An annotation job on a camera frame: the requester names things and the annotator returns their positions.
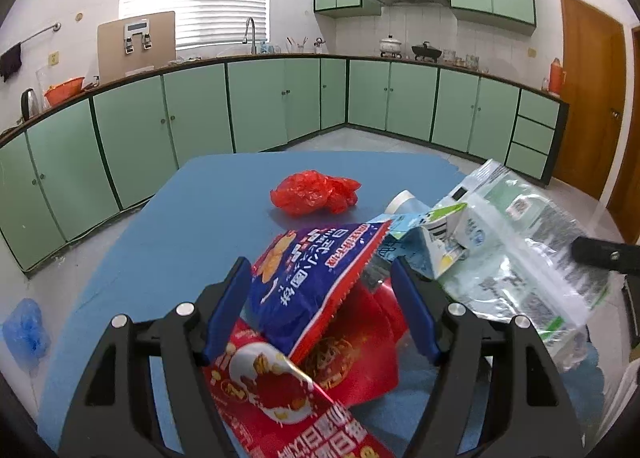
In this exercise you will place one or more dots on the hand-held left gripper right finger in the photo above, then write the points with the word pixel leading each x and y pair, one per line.
pixel 415 310

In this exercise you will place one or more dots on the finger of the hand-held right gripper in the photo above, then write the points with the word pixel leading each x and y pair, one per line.
pixel 600 253

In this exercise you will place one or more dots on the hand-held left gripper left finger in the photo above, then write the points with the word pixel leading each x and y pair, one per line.
pixel 227 310

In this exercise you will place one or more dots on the red noodle packet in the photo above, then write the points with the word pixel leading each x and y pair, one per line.
pixel 370 333

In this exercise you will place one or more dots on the blue snack packet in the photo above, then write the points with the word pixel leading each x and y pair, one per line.
pixel 300 298

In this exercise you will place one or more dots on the clear printed plastic bag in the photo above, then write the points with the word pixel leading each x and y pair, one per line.
pixel 525 278

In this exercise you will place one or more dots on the red and white snack packet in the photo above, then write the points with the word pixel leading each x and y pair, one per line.
pixel 260 388

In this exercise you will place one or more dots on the blue and white paper cup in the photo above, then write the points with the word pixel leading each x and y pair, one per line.
pixel 407 203

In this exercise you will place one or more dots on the red plastic bag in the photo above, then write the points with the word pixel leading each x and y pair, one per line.
pixel 310 190

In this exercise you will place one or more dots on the wooden door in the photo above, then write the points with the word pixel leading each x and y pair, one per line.
pixel 590 88
pixel 631 138

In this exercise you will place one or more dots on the red thermos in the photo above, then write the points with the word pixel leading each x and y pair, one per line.
pixel 556 78

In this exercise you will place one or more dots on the blue plastic bag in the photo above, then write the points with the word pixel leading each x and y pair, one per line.
pixel 27 333

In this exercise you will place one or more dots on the green base cabinets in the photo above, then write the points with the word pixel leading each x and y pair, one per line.
pixel 250 103

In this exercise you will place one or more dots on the row of glass jars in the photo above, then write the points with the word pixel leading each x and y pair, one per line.
pixel 465 60

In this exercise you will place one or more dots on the black wok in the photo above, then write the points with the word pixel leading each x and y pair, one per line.
pixel 426 52

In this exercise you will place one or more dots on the white cooking pot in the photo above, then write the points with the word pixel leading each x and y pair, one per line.
pixel 390 45

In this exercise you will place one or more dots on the steel kitchen faucet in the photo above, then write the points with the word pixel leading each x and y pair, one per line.
pixel 254 43

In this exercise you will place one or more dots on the utensil holder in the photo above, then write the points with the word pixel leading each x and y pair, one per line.
pixel 296 47

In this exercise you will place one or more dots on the red plastic basin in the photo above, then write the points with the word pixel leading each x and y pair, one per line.
pixel 65 90

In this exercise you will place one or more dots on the wooden cutting board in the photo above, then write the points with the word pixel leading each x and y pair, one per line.
pixel 160 38

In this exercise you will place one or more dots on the grey clip rack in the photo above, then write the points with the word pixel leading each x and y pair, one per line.
pixel 137 35

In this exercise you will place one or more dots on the clear plastic pitcher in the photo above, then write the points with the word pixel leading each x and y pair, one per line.
pixel 42 79

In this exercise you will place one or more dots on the dark cloth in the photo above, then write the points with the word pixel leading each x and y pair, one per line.
pixel 10 63

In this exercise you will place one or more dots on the yellow wall socket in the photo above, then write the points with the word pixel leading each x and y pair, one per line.
pixel 53 58

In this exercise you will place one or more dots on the metal towel rail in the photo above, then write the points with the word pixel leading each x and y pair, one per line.
pixel 40 34

